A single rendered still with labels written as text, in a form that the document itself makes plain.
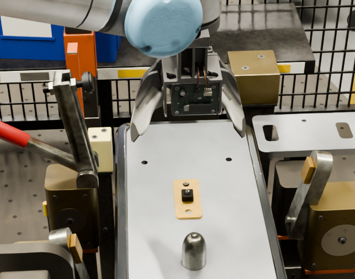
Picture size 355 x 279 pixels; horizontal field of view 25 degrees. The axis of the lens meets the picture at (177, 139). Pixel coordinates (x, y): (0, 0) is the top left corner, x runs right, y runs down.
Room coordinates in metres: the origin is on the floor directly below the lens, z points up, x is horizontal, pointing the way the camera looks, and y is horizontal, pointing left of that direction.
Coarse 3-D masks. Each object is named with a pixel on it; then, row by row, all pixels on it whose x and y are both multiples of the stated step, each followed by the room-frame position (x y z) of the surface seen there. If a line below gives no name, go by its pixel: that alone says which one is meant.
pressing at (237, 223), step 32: (128, 128) 1.05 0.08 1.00; (160, 128) 1.06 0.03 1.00; (192, 128) 1.06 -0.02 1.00; (224, 128) 1.06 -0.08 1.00; (128, 160) 0.97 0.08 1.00; (160, 160) 0.97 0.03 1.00; (192, 160) 0.97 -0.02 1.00; (224, 160) 0.97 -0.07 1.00; (256, 160) 0.98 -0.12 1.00; (128, 192) 0.90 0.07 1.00; (160, 192) 0.90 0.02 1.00; (224, 192) 0.90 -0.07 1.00; (256, 192) 0.90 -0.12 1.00; (128, 224) 0.83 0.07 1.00; (160, 224) 0.83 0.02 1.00; (192, 224) 0.83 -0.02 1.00; (224, 224) 0.83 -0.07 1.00; (256, 224) 0.83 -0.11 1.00; (128, 256) 0.77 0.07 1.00; (160, 256) 0.77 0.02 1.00; (224, 256) 0.77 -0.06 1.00; (256, 256) 0.77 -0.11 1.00
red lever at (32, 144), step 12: (0, 132) 0.86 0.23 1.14; (12, 132) 0.86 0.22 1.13; (24, 132) 0.87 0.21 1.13; (24, 144) 0.86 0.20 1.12; (36, 144) 0.87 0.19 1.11; (48, 144) 0.88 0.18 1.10; (48, 156) 0.86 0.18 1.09; (60, 156) 0.87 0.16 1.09; (72, 156) 0.88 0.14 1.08; (72, 168) 0.87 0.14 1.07
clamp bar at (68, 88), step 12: (60, 72) 0.88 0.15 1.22; (84, 72) 0.88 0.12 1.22; (60, 84) 0.86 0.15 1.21; (72, 84) 0.87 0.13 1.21; (84, 84) 0.86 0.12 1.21; (60, 96) 0.86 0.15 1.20; (72, 96) 0.86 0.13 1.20; (60, 108) 0.85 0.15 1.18; (72, 108) 0.86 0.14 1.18; (72, 120) 0.86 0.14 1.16; (84, 120) 0.89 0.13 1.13; (72, 132) 0.86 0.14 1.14; (84, 132) 0.88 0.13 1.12; (72, 144) 0.86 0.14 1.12; (84, 144) 0.86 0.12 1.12; (84, 156) 0.86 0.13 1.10; (84, 168) 0.86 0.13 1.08; (96, 168) 0.89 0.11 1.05
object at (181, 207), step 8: (176, 184) 0.91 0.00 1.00; (192, 184) 0.91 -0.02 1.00; (176, 192) 0.89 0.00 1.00; (184, 192) 0.88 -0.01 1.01; (192, 192) 0.88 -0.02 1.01; (176, 200) 0.88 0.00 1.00; (184, 200) 0.87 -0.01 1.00; (192, 200) 0.87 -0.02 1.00; (200, 200) 0.88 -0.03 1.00; (176, 208) 0.86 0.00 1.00; (184, 208) 0.86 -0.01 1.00; (192, 208) 0.86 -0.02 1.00; (200, 208) 0.86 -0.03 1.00; (176, 216) 0.84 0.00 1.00; (184, 216) 0.84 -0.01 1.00; (192, 216) 0.84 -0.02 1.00; (200, 216) 0.84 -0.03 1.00
